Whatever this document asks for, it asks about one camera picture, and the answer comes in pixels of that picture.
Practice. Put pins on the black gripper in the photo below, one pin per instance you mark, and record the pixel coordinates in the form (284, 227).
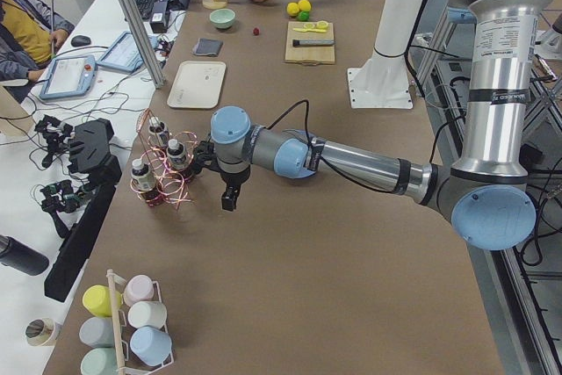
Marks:
(231, 182)

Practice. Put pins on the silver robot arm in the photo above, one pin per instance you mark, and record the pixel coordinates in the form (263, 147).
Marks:
(482, 194)

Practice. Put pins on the dark drink bottle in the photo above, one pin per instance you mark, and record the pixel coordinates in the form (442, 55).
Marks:
(158, 131)
(144, 181)
(178, 158)

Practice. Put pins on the cream rabbit tray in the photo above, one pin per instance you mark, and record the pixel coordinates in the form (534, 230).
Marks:
(197, 85)

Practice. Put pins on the pink cup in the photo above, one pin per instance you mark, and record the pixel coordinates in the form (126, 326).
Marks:
(138, 288)

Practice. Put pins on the white cup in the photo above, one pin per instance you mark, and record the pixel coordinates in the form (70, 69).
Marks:
(147, 313)

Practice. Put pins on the grey folded cloth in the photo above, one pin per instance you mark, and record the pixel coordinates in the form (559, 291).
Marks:
(207, 47)

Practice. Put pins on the blue cup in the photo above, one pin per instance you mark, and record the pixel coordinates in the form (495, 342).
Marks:
(152, 346)

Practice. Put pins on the yellow cup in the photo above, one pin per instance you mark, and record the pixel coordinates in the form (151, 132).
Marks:
(96, 299)

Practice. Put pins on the steel rod black tip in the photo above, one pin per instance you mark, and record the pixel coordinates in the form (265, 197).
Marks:
(312, 43)

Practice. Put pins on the green bowl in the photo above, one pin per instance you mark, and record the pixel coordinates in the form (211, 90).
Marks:
(222, 19)

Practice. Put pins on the wooden cutting board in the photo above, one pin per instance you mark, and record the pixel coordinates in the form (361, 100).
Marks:
(309, 55)

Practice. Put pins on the yellow plastic knife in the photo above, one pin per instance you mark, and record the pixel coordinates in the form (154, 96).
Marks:
(302, 29)

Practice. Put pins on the grey cup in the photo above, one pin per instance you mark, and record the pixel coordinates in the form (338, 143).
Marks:
(97, 332)

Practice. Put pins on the green lime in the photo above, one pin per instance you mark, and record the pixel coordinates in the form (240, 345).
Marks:
(303, 16)

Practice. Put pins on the blue teach pendant tablet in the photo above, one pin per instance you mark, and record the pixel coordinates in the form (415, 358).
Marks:
(69, 77)

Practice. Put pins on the yellow lemon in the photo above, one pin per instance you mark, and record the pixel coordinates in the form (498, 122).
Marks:
(292, 9)
(304, 5)

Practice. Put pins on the mint green cup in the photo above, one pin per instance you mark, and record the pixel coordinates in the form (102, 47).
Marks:
(99, 361)

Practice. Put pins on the black computer mouse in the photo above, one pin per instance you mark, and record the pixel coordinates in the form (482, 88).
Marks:
(80, 41)

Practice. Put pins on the black thermos bottle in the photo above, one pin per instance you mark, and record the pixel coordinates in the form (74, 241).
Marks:
(20, 257)

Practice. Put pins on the tape roll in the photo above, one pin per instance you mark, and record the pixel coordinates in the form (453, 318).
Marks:
(42, 332)

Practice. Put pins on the seated person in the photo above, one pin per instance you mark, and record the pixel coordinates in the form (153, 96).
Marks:
(30, 32)

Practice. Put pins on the copper wire bottle rack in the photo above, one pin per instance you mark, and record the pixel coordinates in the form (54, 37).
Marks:
(174, 190)

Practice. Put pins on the white wire cup rack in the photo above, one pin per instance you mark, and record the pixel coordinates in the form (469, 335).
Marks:
(127, 361)

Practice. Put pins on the white camera mount stand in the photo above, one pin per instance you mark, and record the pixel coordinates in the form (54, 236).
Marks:
(382, 82)

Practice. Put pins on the aluminium frame post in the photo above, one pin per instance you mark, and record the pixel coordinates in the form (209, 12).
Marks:
(142, 41)

